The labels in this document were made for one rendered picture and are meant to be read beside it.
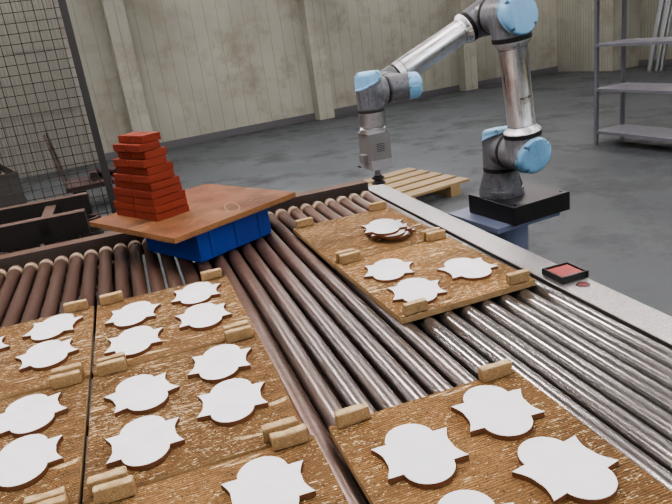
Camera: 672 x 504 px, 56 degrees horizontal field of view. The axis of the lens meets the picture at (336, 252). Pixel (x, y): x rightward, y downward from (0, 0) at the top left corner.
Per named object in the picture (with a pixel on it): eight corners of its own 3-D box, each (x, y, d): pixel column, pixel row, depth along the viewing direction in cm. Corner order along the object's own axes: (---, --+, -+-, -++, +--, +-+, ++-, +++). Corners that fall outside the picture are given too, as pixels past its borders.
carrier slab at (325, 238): (388, 210, 223) (387, 206, 223) (446, 240, 186) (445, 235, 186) (293, 232, 213) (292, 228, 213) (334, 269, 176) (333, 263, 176)
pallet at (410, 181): (413, 178, 650) (411, 166, 646) (474, 192, 570) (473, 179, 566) (292, 210, 593) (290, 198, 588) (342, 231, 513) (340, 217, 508)
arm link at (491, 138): (505, 158, 224) (504, 120, 219) (528, 165, 212) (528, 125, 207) (475, 165, 220) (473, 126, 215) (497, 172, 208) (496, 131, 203)
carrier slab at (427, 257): (447, 241, 186) (447, 235, 185) (536, 285, 149) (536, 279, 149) (336, 269, 176) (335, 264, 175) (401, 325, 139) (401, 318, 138)
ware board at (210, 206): (206, 187, 250) (205, 183, 249) (296, 196, 217) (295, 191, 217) (89, 226, 216) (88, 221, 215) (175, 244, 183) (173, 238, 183)
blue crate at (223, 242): (217, 223, 236) (212, 197, 233) (274, 233, 216) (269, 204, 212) (145, 251, 215) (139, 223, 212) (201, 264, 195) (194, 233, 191)
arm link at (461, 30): (481, -11, 200) (356, 73, 195) (501, -14, 191) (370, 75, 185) (495, 23, 205) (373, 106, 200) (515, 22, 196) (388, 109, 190)
